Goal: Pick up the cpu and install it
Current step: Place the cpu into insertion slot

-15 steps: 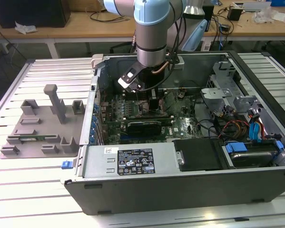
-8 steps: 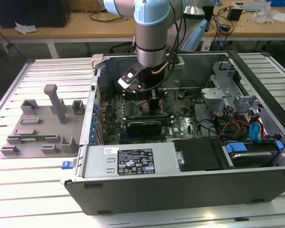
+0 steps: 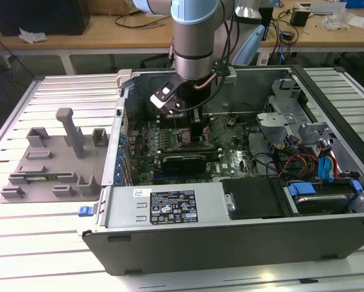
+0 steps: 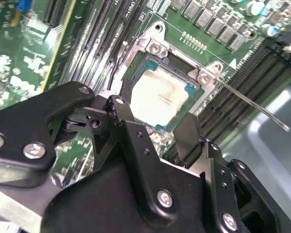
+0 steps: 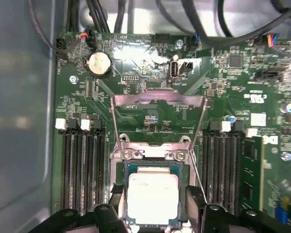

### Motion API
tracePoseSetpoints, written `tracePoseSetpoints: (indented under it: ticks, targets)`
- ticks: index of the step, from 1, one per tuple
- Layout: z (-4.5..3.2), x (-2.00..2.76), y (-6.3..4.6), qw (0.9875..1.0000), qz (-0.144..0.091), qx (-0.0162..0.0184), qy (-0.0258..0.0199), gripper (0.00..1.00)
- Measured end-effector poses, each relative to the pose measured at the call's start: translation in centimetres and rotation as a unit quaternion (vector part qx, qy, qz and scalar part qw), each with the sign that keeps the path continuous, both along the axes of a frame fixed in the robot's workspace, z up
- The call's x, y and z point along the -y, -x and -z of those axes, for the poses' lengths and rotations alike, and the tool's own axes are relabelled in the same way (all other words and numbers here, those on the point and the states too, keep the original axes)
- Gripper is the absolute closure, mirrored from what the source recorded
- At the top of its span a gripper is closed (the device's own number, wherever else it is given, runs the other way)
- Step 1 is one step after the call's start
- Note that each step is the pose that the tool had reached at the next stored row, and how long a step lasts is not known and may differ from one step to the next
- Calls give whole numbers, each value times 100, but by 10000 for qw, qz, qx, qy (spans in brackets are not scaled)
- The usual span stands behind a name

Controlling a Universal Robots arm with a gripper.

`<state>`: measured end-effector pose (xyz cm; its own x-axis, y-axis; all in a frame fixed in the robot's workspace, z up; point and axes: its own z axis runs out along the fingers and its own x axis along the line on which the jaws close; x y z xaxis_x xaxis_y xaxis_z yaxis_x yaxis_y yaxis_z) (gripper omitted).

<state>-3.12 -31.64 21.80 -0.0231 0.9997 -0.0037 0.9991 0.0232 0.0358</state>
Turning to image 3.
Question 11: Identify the metal socket cover frame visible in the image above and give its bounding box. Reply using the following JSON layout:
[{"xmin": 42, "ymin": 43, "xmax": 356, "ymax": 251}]
[{"xmin": 201, "ymin": 125, "xmax": 216, "ymax": 144}]

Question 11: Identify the CPU socket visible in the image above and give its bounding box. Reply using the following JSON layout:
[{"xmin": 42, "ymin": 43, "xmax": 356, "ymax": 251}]
[{"xmin": 177, "ymin": 127, "xmax": 208, "ymax": 150}]

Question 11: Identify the black graphics card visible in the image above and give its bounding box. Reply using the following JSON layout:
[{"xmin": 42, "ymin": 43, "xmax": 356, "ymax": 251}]
[{"xmin": 162, "ymin": 154, "xmax": 207, "ymax": 176}]

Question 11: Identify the grey plastic case latch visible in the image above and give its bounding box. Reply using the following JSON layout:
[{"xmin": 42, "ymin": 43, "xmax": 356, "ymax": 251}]
[{"xmin": 116, "ymin": 69, "xmax": 134, "ymax": 89}]

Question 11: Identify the green motherboard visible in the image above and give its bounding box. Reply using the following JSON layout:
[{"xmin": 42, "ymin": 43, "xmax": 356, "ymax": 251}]
[{"xmin": 123, "ymin": 113, "xmax": 261, "ymax": 186}]

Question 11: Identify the silver metal drive cage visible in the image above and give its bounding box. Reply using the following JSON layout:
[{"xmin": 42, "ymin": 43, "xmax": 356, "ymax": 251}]
[{"xmin": 256, "ymin": 77, "xmax": 340, "ymax": 159}]

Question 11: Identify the black box with blue edge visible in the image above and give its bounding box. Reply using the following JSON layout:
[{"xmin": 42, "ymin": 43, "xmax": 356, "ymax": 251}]
[{"xmin": 259, "ymin": 5, "xmax": 275, "ymax": 42}]

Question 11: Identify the wooden desk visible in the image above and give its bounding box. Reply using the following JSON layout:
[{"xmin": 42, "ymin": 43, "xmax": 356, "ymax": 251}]
[{"xmin": 0, "ymin": 7, "xmax": 364, "ymax": 75}]

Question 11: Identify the grey power supply unit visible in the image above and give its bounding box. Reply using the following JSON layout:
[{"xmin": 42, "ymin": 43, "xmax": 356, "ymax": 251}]
[{"xmin": 104, "ymin": 184, "xmax": 231, "ymax": 229}]

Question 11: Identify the small black cube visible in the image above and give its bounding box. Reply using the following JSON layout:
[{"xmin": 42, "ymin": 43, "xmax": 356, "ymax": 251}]
[{"xmin": 290, "ymin": 9, "xmax": 310, "ymax": 27}]

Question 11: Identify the open dark PC case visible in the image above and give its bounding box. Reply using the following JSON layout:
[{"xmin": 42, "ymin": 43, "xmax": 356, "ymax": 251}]
[{"xmin": 77, "ymin": 65, "xmax": 364, "ymax": 276}]

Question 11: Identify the grey parts rack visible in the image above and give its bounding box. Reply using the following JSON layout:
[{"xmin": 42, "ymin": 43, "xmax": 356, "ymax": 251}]
[{"xmin": 0, "ymin": 108, "xmax": 111, "ymax": 203}]

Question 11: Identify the clear crumpled plastic bag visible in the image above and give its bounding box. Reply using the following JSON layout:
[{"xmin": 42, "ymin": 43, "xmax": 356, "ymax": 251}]
[{"xmin": 323, "ymin": 8, "xmax": 352, "ymax": 31}]

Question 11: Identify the hard disk in blue carrier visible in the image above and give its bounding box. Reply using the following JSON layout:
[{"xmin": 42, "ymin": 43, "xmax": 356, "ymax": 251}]
[{"xmin": 286, "ymin": 179, "xmax": 364, "ymax": 216}]

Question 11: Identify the green RAM stick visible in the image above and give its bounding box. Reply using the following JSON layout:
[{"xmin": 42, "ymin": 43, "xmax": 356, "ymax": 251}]
[{"xmin": 23, "ymin": 173, "xmax": 73, "ymax": 181}]

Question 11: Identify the large black box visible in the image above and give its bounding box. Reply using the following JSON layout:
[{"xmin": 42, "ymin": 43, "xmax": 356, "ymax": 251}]
[{"xmin": 0, "ymin": 0, "xmax": 91, "ymax": 37}]

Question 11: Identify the crumpled white tissue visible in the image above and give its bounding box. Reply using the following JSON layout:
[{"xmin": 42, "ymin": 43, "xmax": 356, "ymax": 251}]
[{"xmin": 18, "ymin": 27, "xmax": 48, "ymax": 44}]

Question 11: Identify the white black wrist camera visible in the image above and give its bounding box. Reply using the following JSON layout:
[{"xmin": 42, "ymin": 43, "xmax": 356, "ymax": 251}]
[{"xmin": 149, "ymin": 77, "xmax": 183, "ymax": 116}]

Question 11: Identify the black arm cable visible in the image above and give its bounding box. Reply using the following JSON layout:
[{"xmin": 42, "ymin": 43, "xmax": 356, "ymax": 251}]
[{"xmin": 168, "ymin": 0, "xmax": 235, "ymax": 112}]

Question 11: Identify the multicoloured power wire bundle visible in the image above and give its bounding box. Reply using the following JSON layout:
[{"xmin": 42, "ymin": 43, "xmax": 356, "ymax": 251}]
[{"xmin": 278, "ymin": 153, "xmax": 320, "ymax": 180}]

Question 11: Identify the blue data cable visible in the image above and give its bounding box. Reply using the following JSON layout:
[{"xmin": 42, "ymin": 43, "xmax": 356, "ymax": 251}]
[{"xmin": 317, "ymin": 155, "xmax": 337, "ymax": 184}]

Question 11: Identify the red data cable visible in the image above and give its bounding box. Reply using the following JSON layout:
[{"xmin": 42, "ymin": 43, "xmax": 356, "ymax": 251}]
[{"xmin": 329, "ymin": 154, "xmax": 348, "ymax": 181}]

